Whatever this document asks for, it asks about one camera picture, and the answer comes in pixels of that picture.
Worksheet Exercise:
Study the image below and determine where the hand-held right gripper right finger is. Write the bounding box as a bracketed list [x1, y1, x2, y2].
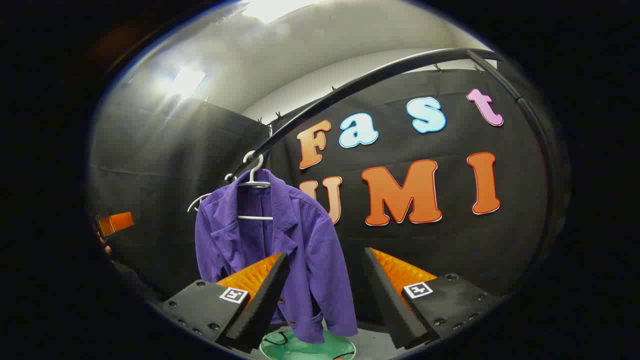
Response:
[363, 247, 505, 351]

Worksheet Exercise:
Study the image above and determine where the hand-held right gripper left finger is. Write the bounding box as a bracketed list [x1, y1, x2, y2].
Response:
[157, 251, 292, 353]

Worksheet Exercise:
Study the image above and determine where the green laundry hamper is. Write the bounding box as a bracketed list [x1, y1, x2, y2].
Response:
[260, 325, 357, 360]

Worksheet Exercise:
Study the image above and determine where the purple ribbed jacket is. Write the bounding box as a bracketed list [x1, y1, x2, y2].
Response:
[194, 168, 359, 345]

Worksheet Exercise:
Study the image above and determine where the white plastic clothes hanger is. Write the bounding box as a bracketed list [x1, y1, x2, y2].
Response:
[187, 172, 239, 213]
[237, 150, 274, 221]

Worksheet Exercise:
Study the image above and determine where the black metal clothes rack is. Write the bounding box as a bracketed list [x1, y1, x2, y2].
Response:
[230, 47, 571, 281]

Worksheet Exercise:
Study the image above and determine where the plain black backdrop cloth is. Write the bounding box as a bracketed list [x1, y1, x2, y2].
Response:
[90, 92, 273, 301]

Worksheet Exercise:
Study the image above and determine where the ceiling light panel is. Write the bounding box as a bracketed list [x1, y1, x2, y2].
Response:
[160, 67, 207, 98]
[240, 0, 321, 25]

